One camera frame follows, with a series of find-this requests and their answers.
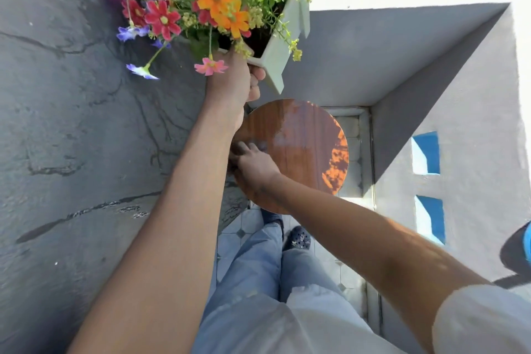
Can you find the person's left hand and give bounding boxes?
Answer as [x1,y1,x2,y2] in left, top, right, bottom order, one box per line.
[205,49,266,123]

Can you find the person's right hand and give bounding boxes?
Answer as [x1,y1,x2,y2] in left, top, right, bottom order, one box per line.
[228,141,283,192]

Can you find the white wooden planter box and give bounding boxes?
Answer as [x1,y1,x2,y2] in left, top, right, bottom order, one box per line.
[217,0,312,95]

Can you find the person's right forearm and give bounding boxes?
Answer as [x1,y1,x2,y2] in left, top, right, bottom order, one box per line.
[255,172,495,354]

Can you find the person's left forearm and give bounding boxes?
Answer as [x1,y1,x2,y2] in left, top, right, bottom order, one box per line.
[66,103,246,354]

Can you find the round brown wooden table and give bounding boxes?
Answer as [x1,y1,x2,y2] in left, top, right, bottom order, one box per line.
[228,98,350,216]

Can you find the dark patterned shoe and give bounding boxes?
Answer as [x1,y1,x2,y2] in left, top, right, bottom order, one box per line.
[283,225,312,252]

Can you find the light blue jeans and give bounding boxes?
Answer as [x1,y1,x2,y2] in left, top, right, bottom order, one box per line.
[193,221,374,354]

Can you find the white shirt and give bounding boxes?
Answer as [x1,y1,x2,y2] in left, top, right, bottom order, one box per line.
[232,283,531,354]

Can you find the blue round object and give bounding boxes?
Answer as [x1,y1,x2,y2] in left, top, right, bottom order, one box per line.
[522,221,531,264]

